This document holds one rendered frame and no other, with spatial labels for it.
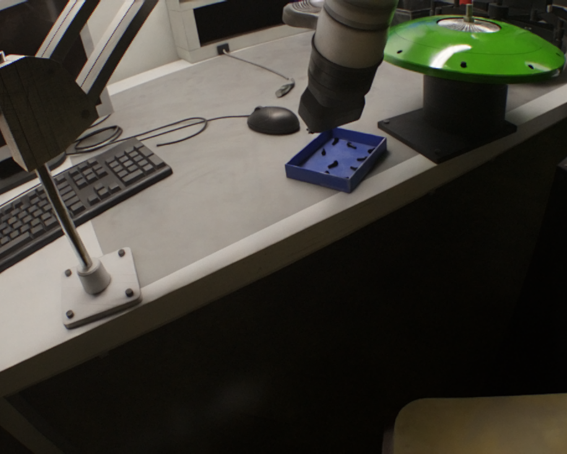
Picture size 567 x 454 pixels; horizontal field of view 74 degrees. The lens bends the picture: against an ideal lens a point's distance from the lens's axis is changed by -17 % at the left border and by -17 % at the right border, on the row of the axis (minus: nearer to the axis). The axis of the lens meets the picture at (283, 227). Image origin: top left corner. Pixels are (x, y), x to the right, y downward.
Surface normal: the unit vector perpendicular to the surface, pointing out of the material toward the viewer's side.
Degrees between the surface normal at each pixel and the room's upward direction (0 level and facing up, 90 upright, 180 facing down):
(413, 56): 25
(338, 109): 114
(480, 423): 0
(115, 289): 0
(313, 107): 73
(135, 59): 90
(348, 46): 104
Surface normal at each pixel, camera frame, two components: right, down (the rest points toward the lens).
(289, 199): -0.12, -0.78
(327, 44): -0.76, 0.54
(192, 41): 0.50, 0.49
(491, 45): -0.14, -0.60
